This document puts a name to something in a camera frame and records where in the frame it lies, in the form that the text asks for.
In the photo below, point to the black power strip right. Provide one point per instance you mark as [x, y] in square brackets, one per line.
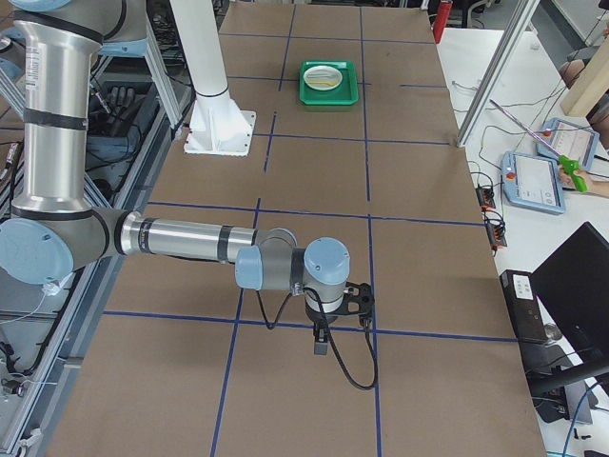
[495, 229]

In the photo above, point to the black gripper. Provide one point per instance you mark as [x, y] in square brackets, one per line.
[317, 318]

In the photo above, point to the aluminium frame post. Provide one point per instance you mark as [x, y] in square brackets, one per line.
[510, 38]

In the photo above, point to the teach pendant far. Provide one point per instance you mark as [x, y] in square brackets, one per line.
[576, 142]

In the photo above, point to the red cylinder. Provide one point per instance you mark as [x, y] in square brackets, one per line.
[443, 11]

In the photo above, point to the black box with label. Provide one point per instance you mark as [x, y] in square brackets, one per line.
[523, 306]

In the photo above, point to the teach pendant near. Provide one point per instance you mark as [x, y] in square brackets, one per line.
[532, 182]

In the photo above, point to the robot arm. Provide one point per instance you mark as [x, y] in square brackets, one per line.
[53, 231]

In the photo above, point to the green plastic tray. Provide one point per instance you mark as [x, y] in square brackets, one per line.
[347, 94]

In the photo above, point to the green handled reacher grabber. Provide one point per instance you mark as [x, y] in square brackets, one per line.
[569, 166]

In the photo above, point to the black power strip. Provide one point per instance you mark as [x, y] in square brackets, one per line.
[485, 196]
[495, 229]

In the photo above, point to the pale green plastic fork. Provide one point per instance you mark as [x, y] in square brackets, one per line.
[321, 75]

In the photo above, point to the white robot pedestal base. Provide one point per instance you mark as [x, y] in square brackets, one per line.
[217, 125]

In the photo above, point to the yellow plastic spoon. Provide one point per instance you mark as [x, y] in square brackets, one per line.
[323, 84]

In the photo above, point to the black monitor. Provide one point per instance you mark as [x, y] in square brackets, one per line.
[572, 284]

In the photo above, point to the white round plate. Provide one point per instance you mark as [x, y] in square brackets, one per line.
[323, 68]

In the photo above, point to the black power strip left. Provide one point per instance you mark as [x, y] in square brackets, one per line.
[485, 196]

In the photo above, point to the teach pendant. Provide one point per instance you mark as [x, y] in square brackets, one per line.
[532, 182]
[576, 142]

